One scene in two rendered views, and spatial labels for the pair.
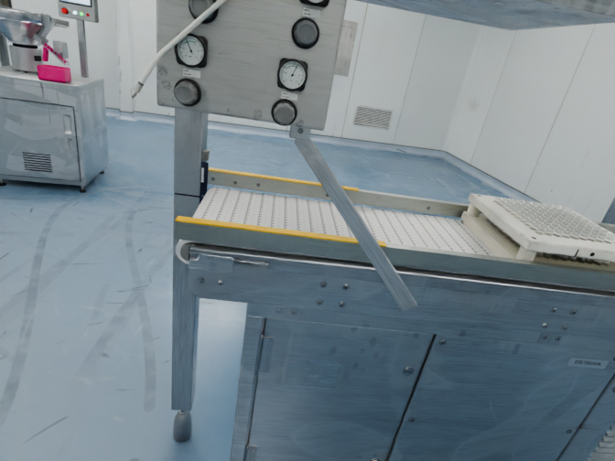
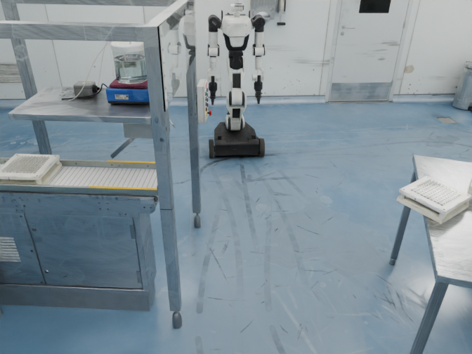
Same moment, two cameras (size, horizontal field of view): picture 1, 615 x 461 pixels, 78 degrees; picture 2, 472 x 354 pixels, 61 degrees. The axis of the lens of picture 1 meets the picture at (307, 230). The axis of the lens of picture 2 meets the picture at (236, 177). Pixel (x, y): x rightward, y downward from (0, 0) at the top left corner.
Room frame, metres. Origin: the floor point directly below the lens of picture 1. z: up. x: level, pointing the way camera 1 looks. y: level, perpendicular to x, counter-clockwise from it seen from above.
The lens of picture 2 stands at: (2.40, 0.88, 1.99)
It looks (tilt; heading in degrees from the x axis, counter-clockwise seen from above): 30 degrees down; 189
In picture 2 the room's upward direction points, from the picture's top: 1 degrees clockwise
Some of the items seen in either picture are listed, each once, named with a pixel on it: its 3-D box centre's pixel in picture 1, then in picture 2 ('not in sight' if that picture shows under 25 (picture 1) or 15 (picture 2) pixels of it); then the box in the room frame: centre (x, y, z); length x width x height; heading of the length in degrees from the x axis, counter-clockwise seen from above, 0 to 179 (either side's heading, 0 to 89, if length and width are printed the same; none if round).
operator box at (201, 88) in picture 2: not in sight; (202, 100); (-0.19, 0.23, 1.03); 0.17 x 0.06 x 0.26; 7
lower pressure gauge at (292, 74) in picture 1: (292, 74); not in sight; (0.51, 0.05, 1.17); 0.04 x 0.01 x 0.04; 97
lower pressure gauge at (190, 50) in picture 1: (191, 50); not in sight; (0.49, 0.17, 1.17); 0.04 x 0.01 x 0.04; 97
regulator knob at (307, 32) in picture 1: (307, 28); not in sight; (0.50, 0.04, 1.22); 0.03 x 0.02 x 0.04; 97
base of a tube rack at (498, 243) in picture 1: (540, 245); (29, 174); (0.75, -0.49, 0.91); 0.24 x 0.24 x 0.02; 7
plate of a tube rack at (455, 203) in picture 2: not in sight; (435, 194); (0.57, 1.59, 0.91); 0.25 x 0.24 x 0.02; 135
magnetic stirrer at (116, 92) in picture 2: not in sight; (133, 88); (0.65, 0.11, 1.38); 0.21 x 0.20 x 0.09; 7
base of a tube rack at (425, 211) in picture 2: not in sight; (432, 201); (0.57, 1.59, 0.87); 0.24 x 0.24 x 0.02; 45
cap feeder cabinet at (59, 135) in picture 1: (49, 129); not in sight; (2.72, 2.00, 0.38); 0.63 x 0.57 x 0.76; 104
